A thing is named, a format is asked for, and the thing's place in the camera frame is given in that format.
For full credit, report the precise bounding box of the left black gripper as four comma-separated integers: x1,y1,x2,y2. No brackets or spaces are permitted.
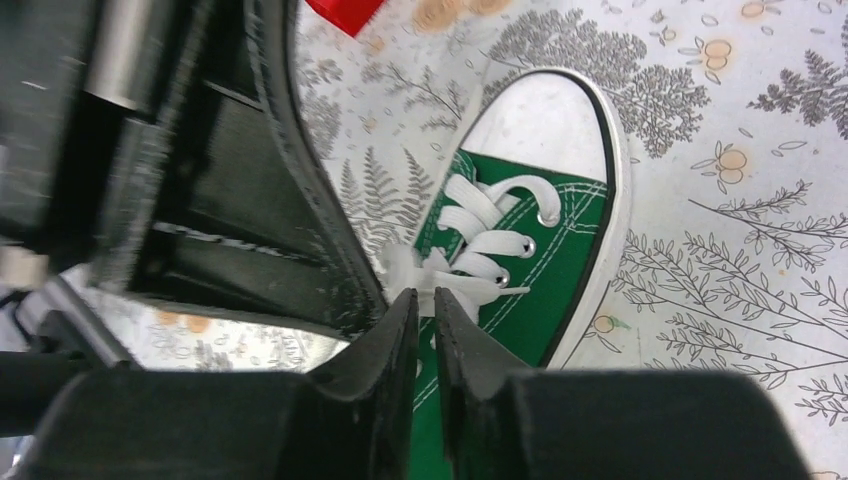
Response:
1,1,212,292

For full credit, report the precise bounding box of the white shoelace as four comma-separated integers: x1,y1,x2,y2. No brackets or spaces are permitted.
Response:
381,174,562,322

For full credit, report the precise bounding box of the green white sneaker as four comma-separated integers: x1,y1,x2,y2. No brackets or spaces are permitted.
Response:
404,68,631,479

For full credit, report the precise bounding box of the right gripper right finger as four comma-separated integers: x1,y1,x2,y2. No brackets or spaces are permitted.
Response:
435,288,809,479

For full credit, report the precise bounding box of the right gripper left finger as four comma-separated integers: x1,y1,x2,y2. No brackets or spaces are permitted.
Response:
13,289,418,479

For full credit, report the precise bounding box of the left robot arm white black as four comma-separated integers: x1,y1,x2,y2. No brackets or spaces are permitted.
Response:
1,1,386,437

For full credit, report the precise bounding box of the floral patterned table mat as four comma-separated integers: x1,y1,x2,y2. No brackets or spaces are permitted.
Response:
79,0,848,480

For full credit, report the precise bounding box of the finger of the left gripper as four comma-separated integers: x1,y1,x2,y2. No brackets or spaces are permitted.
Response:
92,1,387,338

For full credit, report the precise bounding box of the red white brick block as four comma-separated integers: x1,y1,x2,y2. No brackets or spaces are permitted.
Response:
306,0,385,37

